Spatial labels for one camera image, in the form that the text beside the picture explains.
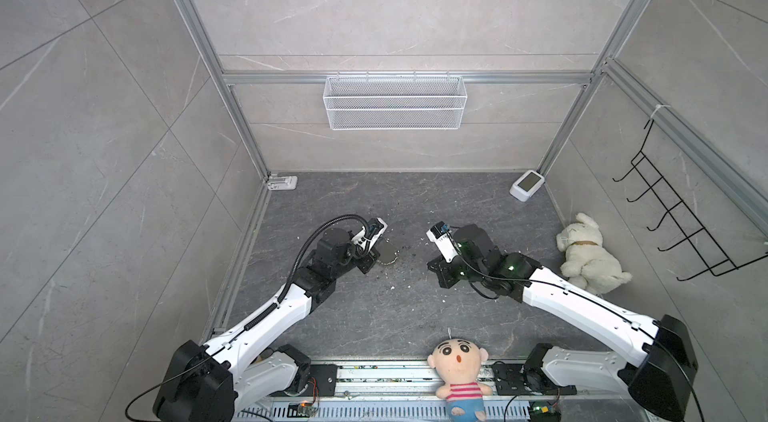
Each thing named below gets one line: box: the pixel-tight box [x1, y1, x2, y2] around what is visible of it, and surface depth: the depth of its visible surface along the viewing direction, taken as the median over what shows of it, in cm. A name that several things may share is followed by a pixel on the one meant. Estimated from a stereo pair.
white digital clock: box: [509, 169, 546, 203], surface depth 113 cm
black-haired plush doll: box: [427, 328, 493, 422], surface depth 70 cm
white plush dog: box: [556, 212, 632, 297], surface depth 88 cm
